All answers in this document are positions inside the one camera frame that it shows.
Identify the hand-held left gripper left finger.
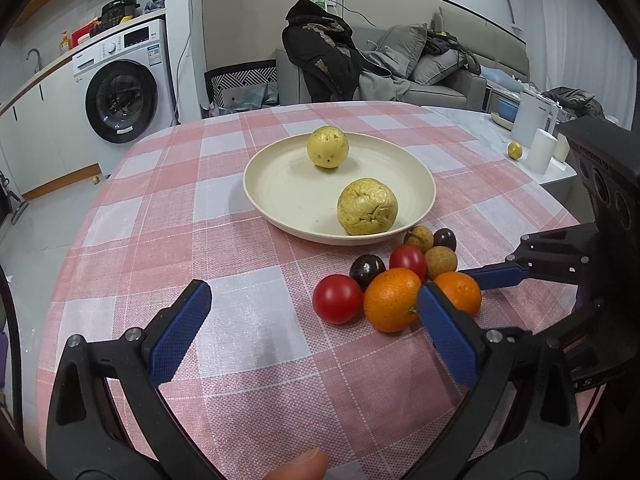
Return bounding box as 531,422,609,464
46,280,213,480

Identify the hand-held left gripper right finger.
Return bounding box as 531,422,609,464
400,282,581,480

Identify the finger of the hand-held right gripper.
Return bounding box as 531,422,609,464
537,299,607,358
459,222,602,292

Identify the orange mandarin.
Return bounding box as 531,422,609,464
363,267,423,334
433,271,483,317

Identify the brown longan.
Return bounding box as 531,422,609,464
424,246,459,281
403,225,434,253

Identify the dark purple plum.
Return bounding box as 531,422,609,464
349,254,387,291
432,228,457,253

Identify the red cherry tomato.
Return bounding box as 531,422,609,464
312,274,364,325
389,245,428,282

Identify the cream round plate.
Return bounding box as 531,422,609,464
243,132,437,246

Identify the person's left hand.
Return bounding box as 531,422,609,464
262,448,329,480

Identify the pink checked tablecloth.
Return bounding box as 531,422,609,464
35,101,608,480

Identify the white cup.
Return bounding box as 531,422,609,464
525,128,558,170

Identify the dark coat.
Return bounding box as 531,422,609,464
542,87,607,122

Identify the wrinkled yellow passion fruit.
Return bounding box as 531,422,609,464
336,178,399,237

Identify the white electric kettle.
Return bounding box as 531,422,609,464
510,91,559,149

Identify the grey sofa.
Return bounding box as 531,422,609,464
275,6,531,112

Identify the smooth yellow passion fruit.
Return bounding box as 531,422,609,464
306,126,349,170

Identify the grey cushion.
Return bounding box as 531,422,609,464
409,50,467,86
376,24,429,79

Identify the grey blanket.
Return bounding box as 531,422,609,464
356,40,432,104

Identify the dark clothes pile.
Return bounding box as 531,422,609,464
425,30,482,74

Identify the white kitchen cabinet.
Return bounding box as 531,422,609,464
0,54,101,198

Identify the white washing machine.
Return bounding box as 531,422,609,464
71,19,177,176

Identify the black patterned basket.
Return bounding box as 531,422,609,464
203,60,279,117

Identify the black jacket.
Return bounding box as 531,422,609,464
281,0,367,104

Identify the red box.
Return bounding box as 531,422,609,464
71,20,102,47

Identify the black pressure cooker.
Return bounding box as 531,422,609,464
101,0,138,26

